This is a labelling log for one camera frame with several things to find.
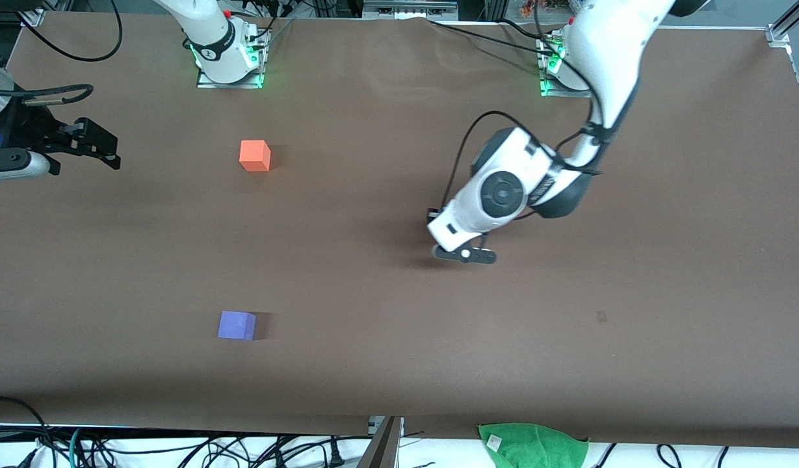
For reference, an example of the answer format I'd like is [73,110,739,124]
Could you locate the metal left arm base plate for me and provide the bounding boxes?
[539,32,598,99]

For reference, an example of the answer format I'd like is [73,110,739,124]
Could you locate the green cloth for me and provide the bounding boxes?
[477,422,590,468]

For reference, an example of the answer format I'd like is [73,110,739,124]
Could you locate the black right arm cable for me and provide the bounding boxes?
[6,0,122,63]

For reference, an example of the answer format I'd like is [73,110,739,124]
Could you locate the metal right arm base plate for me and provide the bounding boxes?
[196,29,270,90]

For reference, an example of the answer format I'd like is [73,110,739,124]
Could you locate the aluminium frame corner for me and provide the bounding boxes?
[766,0,799,47]
[6,0,47,27]

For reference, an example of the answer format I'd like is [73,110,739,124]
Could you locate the aluminium profile post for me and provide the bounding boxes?
[357,416,405,468]

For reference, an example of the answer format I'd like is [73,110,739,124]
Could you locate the black looped floor cable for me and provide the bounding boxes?
[0,396,57,468]

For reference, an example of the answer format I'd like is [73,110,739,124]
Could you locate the purple block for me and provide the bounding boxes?
[217,311,257,341]

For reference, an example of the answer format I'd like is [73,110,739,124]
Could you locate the silver metal box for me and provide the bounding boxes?
[362,0,460,19]

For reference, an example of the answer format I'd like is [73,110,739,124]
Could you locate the black base cable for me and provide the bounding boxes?
[428,19,556,58]
[497,18,551,41]

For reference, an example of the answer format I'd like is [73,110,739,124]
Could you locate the black plug cable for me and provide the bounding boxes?
[321,437,349,468]

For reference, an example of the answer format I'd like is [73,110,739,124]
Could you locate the colourful toy pile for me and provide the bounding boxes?
[519,0,572,19]

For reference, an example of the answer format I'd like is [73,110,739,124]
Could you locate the orange block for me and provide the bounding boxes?
[239,140,272,172]

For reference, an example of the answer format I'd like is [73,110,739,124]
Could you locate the brown table cover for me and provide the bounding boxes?
[0,12,799,449]

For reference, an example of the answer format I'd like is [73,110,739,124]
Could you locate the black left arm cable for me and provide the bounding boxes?
[440,110,605,212]

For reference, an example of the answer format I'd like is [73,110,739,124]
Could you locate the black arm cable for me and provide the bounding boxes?
[6,0,122,63]
[440,110,605,212]

